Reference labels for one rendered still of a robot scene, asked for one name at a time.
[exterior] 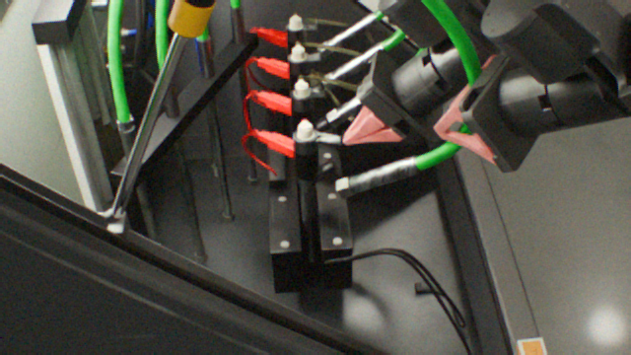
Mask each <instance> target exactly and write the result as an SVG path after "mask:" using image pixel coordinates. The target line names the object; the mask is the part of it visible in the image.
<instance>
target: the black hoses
mask: <svg viewBox="0 0 631 355"><path fill-rule="evenodd" d="M135 9H136V21H137V24H136V51H135V52H134V64H133V63H129V62H124V63H122V70H123V75H133V76H132V80H131V81H128V80H125V79H124V82H125V86H130V89H129V91H128V92H127V94H126V93H125V95H126V98H127V103H128V107H129V111H131V110H132V107H133V103H134V97H135V92H136V87H137V85H138V82H139V80H140V79H141V77H142V78H143V79H144V80H145V81H147V82H148V83H149V84H150V85H151V86H152V88H153V89H154V88H155V87H156V83H157V80H158V78H159V76H158V75H157V74H155V73H154V72H151V71H148V70H144V69H145V66H146V64H147V61H148V58H149V55H150V52H151V50H152V49H153V46H154V43H155V39H156V22H157V21H156V9H155V8H153V7H152V6H151V4H150V0H135ZM149 13H150V14H151V16H152V18H153V19H154V26H153V30H152V33H151V36H150V38H149V41H148V44H147V47H146V50H145V41H146V32H147V22H148V21H149ZM143 50H144V54H143ZM127 68H128V69H127Z"/></svg>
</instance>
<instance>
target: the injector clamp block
mask: <svg viewBox="0 0 631 355"><path fill-rule="evenodd" d="M271 90H272V91H281V96H283V97H287V98H289V100H291V94H290V88H281V89H271ZM332 110H333V102H332V98H331V97H330V95H329V94H327V98H318V99H315V123H316V122H319V121H321V120H322V119H324V118H327V117H325V115H326V114H328V113H329V112H331V111H332ZM282 116H283V135H284V136H285V137H289V138H291V139H293V128H292V116H289V115H287V113H283V112H282ZM293 140H294V139H293ZM284 155H285V154H284ZM330 160H333V161H334V162H335V164H336V166H337V169H336V170H335V172H333V173H331V174H330V175H328V177H325V178H323V179H322V180H320V181H318V182H317V183H316V185H315V186H316V191H317V199H316V228H317V257H319V259H320V271H321V281H322V289H323V291H332V289H348V288H352V261H345V262H339V263H335V264H334V263H330V264H323V263H324V262H325V261H326V260H332V259H337V258H344V257H348V256H352V255H353V247H352V240H351V232H350V223H349V216H348V208H347V201H346V198H343V199H342V198H341V195H340V194H339V193H337V192H336V181H337V180H340V179H342V178H343V172H342V163H341V155H340V148H338V146H336V145H331V143H324V142H318V163H319V164H324V163H326V162H328V161H330ZM285 175H286V187H285V188H270V187H269V171H268V204H269V242H270V255H271V260H272V270H273V281H274V291H275V294H285V293H301V292H304V291H305V289H304V271H303V258H304V236H303V217H302V213H301V199H299V185H298V183H297V180H296V174H295V159H293V158H290V156H288V155H285Z"/></svg>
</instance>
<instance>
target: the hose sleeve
mask: <svg viewBox="0 0 631 355"><path fill-rule="evenodd" d="M417 157H419V156H417V155H416V156H412V157H409V158H405V159H403V160H399V161H397V162H393V163H390V164H387V165H384V166H381V167H377V168H374V169H372V170H371V171H367V172H364V173H360V174H358V175H355V176H352V177H350V178H349V186H350V188H351V190H353V191H354V192H356V193H358V192H361V191H367V190H369V189H373V188H375V187H378V186H382V185H385V184H387V183H388V182H392V181H395V180H399V179H402V178H408V177H412V176H415V175H418V174H421V173H423V171H420V170H419V168H418V166H417V163H416V159H417Z"/></svg>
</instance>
